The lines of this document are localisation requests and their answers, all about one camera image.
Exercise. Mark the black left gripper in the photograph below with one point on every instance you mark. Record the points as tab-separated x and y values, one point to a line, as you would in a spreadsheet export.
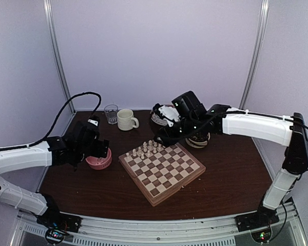
97	152

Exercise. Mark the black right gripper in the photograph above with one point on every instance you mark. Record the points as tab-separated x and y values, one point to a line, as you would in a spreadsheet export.
166	133

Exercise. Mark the white queen chess piece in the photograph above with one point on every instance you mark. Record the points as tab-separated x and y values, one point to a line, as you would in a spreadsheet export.
150	145

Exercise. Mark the white king chess piece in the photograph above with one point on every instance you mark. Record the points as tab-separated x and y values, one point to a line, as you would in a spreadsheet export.
145	146

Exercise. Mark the white knight chess piece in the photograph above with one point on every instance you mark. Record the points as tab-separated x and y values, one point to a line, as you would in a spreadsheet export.
134	152

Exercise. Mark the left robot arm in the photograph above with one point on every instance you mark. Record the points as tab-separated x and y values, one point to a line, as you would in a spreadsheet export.
72	148

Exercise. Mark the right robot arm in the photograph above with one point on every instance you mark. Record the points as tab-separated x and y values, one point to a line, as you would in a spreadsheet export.
188	116

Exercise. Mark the wooden chess board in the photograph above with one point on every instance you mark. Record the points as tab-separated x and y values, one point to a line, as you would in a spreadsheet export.
163	173

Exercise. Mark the pink cat-ear bowl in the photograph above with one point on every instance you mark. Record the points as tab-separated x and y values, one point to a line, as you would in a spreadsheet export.
100	163

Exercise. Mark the patterned ceramic plate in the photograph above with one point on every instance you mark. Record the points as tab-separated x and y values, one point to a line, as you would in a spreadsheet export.
155	117

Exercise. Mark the cream cat-ear bowl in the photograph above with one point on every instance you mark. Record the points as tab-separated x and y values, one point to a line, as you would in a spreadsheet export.
198	141

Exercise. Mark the cream ribbed mug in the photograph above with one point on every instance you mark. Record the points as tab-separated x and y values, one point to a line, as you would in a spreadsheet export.
126	120

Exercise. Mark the clear drinking glass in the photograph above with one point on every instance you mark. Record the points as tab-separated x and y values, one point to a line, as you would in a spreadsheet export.
111	113

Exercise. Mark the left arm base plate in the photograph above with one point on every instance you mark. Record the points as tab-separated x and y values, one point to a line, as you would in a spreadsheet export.
66	223

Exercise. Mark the right aluminium frame post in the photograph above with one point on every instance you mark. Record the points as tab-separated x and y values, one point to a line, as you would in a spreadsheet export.
261	30

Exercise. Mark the aluminium frame post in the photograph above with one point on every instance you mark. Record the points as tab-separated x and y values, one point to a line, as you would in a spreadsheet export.
261	30
55	47

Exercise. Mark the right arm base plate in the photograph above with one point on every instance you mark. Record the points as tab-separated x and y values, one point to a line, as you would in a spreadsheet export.
255	220

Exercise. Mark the left aluminium frame post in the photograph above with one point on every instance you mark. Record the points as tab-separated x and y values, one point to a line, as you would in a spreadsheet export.
55	47

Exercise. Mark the aluminium front rail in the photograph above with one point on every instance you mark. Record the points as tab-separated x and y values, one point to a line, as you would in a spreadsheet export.
208	231

